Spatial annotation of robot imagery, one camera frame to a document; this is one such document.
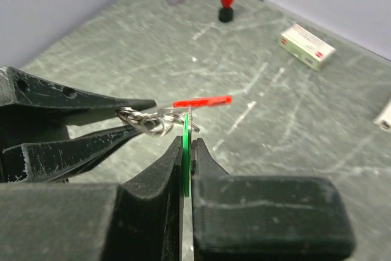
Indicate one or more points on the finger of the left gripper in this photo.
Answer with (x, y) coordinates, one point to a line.
(57, 160)
(27, 95)

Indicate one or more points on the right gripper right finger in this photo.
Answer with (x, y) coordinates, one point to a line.
(265, 217)

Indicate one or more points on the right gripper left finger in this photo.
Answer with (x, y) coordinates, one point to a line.
(137, 220)

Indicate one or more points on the green capped silver key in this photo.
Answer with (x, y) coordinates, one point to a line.
(186, 176)

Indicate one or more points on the red handled metal keyring holder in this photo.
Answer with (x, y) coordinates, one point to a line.
(162, 120)

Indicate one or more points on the white stapler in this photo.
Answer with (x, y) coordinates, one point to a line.
(383, 119)

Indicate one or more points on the white green staple box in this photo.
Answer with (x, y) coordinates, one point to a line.
(306, 47)

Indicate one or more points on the red black stamp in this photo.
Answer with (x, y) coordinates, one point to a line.
(226, 11)

